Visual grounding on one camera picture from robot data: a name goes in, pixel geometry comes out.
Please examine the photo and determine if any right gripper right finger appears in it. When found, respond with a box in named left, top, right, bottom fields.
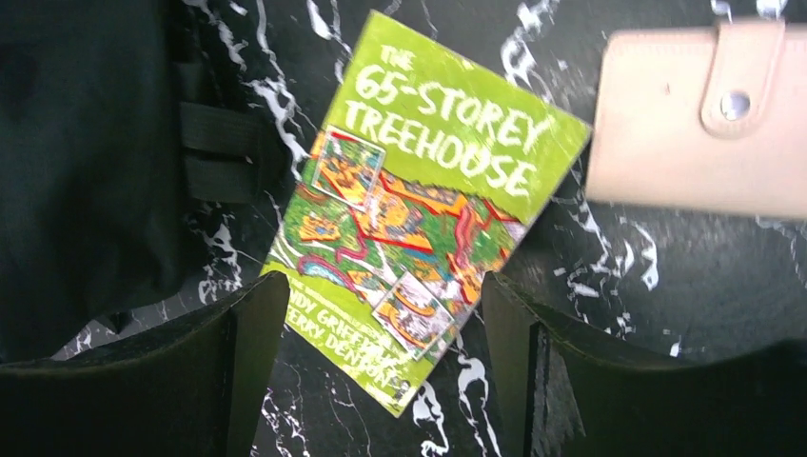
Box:
left=482, top=272, right=806, bottom=456

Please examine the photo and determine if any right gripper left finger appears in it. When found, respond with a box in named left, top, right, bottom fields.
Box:
left=1, top=272, right=290, bottom=456

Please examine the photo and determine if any black student backpack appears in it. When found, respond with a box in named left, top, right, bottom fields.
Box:
left=1, top=1, right=285, bottom=363

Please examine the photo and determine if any green treehouse book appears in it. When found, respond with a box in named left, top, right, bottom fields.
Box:
left=264, top=11, right=590, bottom=416

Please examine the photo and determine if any beige snap wallet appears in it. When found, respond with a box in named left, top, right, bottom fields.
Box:
left=585, top=18, right=806, bottom=219

